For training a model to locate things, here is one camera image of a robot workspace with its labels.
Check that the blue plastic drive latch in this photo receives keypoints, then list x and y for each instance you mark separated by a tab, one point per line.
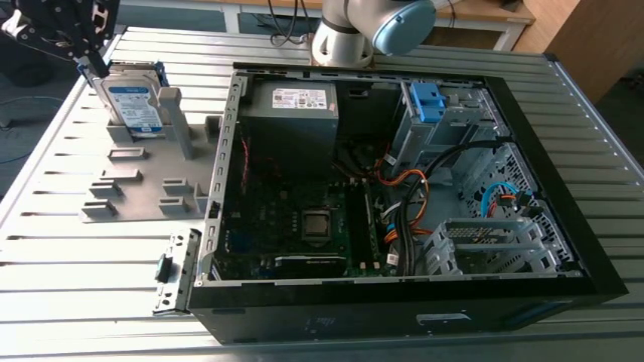
427	102

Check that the grey power supply unit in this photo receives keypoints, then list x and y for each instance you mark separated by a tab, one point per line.
293	139

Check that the silver CPU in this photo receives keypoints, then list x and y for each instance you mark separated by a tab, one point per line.
317	226

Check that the green motherboard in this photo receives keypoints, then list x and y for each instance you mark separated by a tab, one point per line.
271	226

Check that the silver optical drive cage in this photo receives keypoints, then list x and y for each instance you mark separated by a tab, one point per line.
453	132

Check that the wooden cabinet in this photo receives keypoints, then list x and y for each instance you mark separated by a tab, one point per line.
594	37

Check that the grey parts rack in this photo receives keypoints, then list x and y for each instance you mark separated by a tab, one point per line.
151	177

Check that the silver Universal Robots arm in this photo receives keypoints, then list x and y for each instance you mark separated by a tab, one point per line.
342	45

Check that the silver disk bay cage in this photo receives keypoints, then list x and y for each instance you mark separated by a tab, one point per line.
483	245

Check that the black office chair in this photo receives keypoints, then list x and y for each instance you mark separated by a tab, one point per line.
27	77

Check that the white frame desk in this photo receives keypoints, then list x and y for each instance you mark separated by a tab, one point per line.
483	11

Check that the black PC case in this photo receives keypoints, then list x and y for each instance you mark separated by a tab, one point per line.
353	320

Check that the hard disk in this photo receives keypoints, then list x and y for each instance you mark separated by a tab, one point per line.
134	109

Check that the black graphics card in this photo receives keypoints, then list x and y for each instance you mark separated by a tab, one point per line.
310	264

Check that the silver hinged case bracket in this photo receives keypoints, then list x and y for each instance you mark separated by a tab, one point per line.
179	271

